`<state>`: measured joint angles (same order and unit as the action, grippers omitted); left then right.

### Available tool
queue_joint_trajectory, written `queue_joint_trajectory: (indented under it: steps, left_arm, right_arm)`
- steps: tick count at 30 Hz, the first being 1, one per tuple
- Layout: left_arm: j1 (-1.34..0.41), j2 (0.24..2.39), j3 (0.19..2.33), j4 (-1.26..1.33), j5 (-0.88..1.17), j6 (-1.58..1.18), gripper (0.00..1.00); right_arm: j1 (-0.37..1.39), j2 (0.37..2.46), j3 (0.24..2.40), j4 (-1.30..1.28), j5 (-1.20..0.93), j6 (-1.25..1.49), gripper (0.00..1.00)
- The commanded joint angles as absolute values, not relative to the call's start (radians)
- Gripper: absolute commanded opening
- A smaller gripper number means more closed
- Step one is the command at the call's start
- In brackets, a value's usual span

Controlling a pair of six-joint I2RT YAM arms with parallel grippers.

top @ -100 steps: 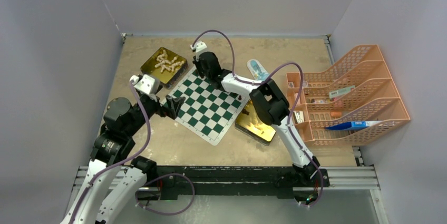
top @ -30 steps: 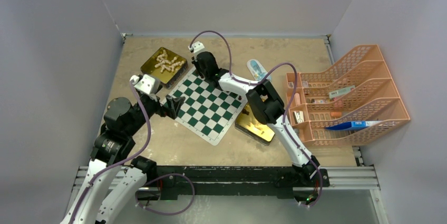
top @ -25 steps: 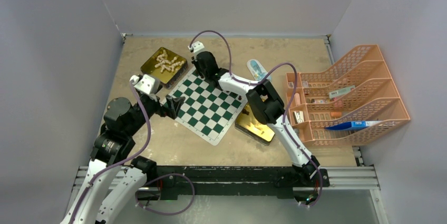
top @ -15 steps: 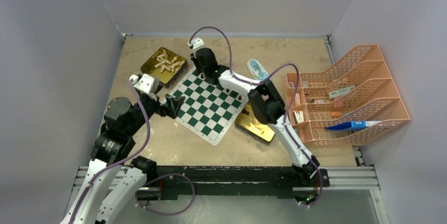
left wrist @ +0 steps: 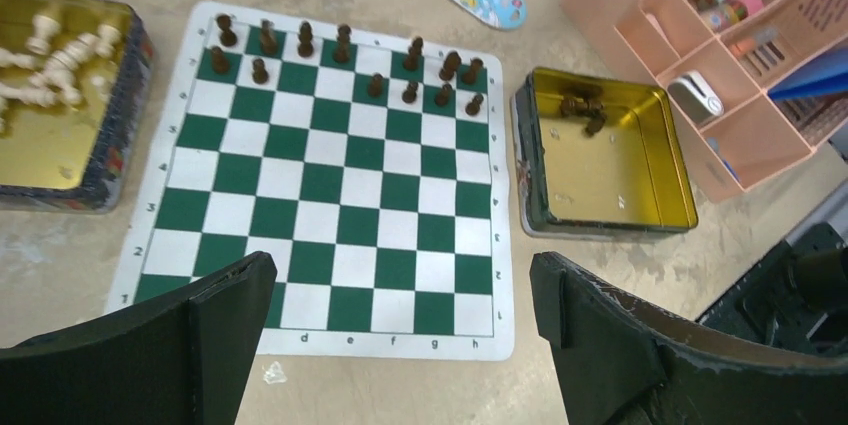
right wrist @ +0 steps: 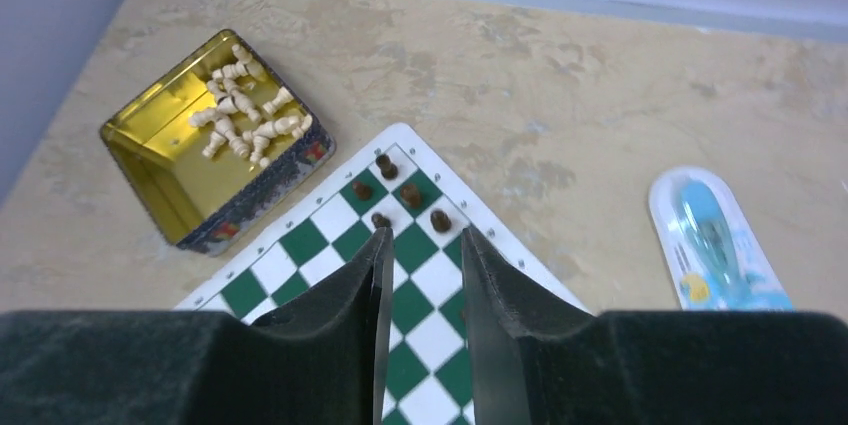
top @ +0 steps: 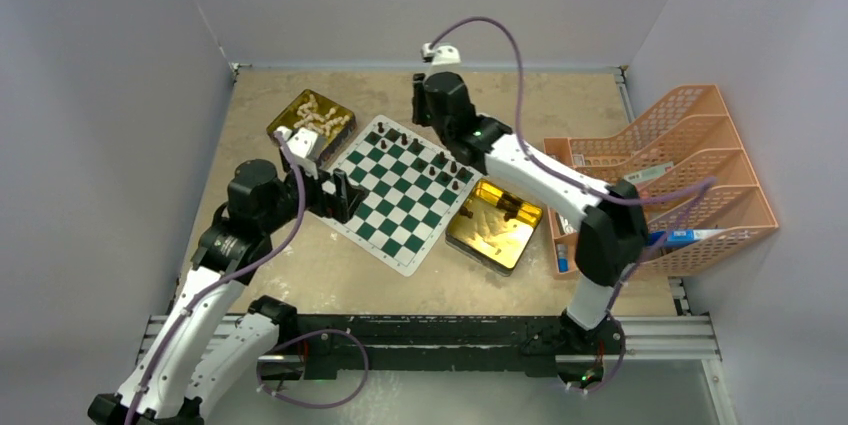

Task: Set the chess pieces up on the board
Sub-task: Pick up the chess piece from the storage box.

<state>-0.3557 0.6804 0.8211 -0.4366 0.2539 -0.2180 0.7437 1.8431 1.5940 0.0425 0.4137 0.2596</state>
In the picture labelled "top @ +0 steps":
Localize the gold tin brown pieces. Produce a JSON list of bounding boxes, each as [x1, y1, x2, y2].
[[445, 179, 543, 276]]

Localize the blue box in organizer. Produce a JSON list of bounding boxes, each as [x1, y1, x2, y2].
[[646, 228, 724, 249]]

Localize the blue capped tube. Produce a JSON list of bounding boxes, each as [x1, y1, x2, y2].
[[556, 243, 569, 274]]

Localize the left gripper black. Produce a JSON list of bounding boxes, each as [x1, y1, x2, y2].
[[259, 159, 366, 234]]

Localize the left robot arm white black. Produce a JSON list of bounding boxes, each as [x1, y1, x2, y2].
[[88, 159, 368, 424]]

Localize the peach plastic file organizer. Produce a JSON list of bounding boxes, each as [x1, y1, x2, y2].
[[543, 85, 778, 277]]

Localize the gold tin white pieces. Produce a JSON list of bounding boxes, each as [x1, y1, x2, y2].
[[266, 89, 357, 166]]

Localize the white label card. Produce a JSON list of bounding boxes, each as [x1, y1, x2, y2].
[[623, 161, 674, 185]]

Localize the black metal base frame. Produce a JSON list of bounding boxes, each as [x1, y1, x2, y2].
[[268, 314, 626, 386]]

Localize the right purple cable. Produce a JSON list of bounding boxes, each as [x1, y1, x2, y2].
[[427, 16, 718, 397]]

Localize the green white chess mat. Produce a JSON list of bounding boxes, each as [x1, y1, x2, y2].
[[322, 115, 482, 277]]

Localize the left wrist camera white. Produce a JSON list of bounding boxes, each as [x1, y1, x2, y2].
[[272, 126, 326, 176]]

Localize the white chess pieces pile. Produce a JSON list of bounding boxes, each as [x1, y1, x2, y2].
[[294, 93, 353, 139]]

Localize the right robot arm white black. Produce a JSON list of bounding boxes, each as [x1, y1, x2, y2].
[[411, 72, 649, 352]]

